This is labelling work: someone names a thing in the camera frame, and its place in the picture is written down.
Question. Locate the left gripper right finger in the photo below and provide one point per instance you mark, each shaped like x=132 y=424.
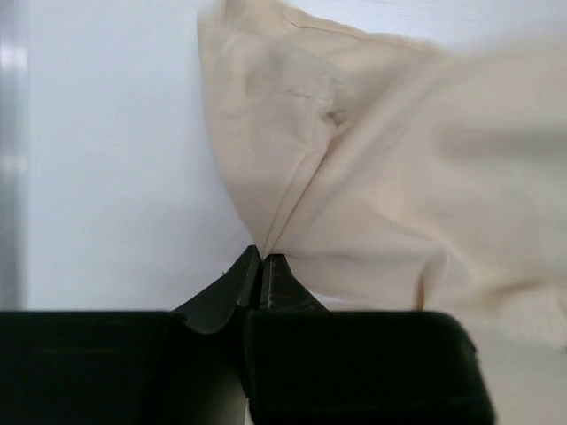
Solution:
x=282 y=375

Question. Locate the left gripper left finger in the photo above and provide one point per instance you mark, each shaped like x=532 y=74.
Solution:
x=207 y=380

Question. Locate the beige trousers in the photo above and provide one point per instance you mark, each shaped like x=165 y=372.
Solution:
x=393 y=173

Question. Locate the left aluminium frame rail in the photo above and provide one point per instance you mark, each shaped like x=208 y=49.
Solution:
x=14 y=152

